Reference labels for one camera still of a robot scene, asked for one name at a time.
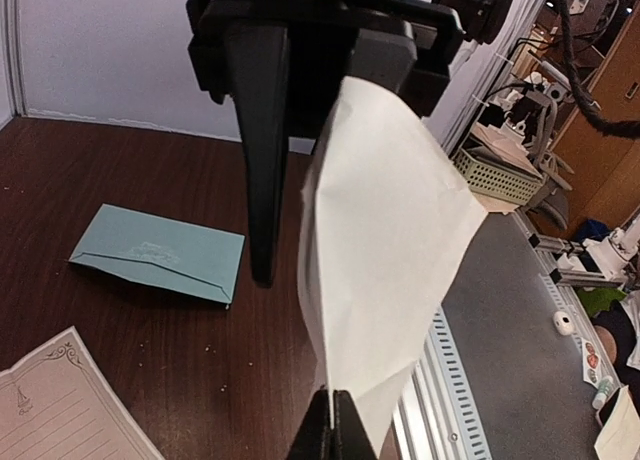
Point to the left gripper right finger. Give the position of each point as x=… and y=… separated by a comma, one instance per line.
x=350, y=440

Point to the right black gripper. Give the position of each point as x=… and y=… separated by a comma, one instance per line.
x=281, y=62

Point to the light blue envelope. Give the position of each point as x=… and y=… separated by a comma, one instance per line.
x=158, y=252

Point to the white letter paper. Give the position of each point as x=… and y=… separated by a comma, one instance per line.
x=387, y=220

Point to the front aluminium rail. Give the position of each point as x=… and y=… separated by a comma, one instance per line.
x=437, y=416

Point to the beige decorated lined sheet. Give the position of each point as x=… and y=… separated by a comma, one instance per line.
x=56, y=404

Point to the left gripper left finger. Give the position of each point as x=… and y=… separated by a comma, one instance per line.
x=313, y=440

